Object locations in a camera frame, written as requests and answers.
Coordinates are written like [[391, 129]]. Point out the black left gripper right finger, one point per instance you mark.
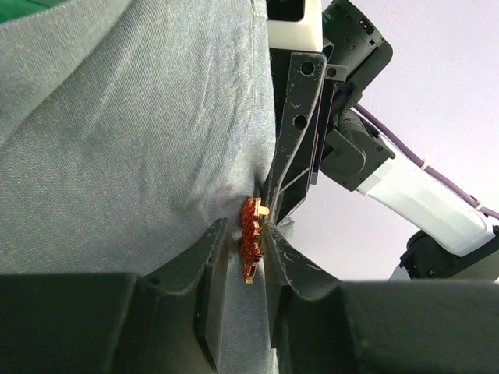
[[319, 324]]

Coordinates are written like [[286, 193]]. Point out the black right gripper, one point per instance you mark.
[[301, 128]]

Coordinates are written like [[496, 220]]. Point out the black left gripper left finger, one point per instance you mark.
[[168, 321]]

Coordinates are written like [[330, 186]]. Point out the gold leaf brooch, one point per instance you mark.
[[252, 214]]

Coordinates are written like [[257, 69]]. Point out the grey button shirt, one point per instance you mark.
[[128, 128]]

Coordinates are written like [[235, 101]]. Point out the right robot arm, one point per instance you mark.
[[457, 237]]

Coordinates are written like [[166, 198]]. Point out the green plastic tray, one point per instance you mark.
[[16, 9]]

